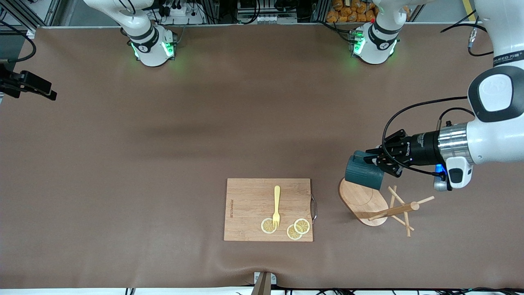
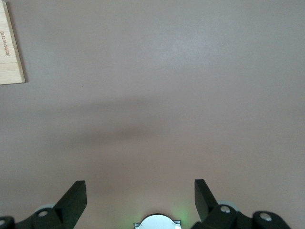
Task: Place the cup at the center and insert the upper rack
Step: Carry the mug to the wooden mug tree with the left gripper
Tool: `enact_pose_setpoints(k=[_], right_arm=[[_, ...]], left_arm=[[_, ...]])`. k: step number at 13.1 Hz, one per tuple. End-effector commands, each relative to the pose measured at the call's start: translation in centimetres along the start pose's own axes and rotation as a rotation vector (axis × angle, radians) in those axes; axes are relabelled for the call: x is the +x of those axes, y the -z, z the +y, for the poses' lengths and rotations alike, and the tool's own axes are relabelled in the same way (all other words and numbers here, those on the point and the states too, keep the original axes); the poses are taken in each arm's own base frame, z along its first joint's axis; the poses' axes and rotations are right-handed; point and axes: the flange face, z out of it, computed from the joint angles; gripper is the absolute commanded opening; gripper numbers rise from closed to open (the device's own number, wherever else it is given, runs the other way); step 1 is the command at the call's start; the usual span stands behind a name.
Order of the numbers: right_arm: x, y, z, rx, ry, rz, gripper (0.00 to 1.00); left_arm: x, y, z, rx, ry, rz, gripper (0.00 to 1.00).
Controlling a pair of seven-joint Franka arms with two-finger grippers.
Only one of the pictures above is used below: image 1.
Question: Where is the teal cup with yellow inside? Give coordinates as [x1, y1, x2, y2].
[345, 150, 385, 190]

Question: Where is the wooden cup rack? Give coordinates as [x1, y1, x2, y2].
[339, 177, 435, 238]

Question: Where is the yellow plastic fork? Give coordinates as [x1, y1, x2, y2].
[273, 185, 281, 229]

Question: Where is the orange snack packets pile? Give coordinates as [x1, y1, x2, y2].
[326, 0, 379, 23]

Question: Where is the wooden cutting board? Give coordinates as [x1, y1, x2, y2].
[224, 178, 318, 242]

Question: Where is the brown table mat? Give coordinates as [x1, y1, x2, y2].
[0, 23, 524, 289]

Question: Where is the white power strip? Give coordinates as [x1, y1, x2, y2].
[237, 12, 298, 24]
[162, 4, 205, 25]

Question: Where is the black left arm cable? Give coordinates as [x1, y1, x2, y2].
[382, 10, 497, 177]

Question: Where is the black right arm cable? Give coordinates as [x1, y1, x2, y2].
[0, 20, 37, 64]

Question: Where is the aluminium frame post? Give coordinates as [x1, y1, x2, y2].
[0, 0, 63, 28]

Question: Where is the black arm base cable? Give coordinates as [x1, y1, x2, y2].
[319, 20, 353, 42]

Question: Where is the metal table clamp bracket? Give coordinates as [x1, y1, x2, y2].
[251, 271, 277, 295]

